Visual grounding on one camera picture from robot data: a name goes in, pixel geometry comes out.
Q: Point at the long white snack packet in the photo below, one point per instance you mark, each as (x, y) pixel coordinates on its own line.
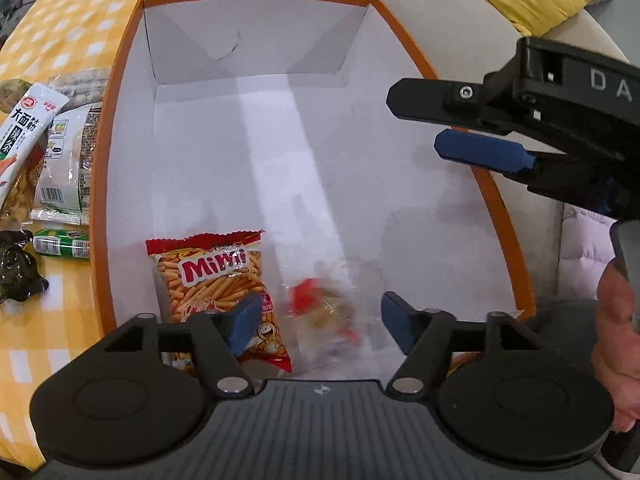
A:
(25, 125)

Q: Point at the person's grey clothing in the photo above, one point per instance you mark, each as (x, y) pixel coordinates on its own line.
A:
(565, 317)

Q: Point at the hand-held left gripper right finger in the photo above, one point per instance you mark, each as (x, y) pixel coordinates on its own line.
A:
(396, 321)

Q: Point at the clear snack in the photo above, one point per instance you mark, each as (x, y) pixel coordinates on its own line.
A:
(320, 305)

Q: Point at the pink quilted jacket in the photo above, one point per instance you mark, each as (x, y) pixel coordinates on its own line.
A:
(580, 250)

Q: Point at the person's right hand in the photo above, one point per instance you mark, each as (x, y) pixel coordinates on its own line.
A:
(617, 355)

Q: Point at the clear packet of nuts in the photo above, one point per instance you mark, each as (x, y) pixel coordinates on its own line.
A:
(80, 85)

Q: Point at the green snack packet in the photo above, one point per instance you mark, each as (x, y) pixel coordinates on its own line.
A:
(60, 244)

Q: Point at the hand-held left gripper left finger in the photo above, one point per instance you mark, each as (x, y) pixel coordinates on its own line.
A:
(244, 321)

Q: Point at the yellow checked tablecloth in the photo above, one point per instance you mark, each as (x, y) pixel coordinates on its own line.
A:
(75, 20)

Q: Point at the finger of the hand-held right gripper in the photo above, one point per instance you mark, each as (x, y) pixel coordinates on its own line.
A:
(475, 149)
(425, 101)

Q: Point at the dark foil snack packet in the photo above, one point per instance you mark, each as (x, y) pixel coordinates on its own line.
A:
(20, 270)

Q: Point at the white clear plastic snack packet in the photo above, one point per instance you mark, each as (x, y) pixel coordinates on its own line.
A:
(65, 170)

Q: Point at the red orange stick snack packet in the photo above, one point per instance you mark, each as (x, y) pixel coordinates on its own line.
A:
(215, 280)

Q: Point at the orange cardboard box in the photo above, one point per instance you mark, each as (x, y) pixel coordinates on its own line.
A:
(280, 160)

